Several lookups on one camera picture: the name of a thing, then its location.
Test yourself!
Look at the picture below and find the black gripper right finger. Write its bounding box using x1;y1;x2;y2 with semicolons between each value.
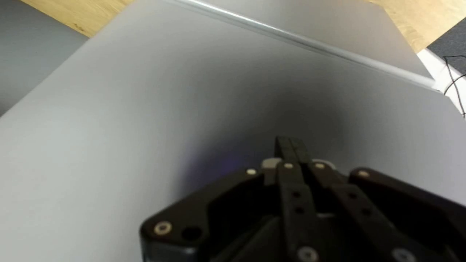
289;137;438;262

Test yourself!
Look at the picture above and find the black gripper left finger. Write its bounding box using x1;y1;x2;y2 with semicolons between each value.
273;136;325;262

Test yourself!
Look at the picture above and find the grey cabinet drawer without slot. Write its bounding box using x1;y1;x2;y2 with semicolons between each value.
0;0;466;262

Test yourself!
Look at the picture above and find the thin black cable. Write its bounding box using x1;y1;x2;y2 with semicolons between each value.
441;54;466;118

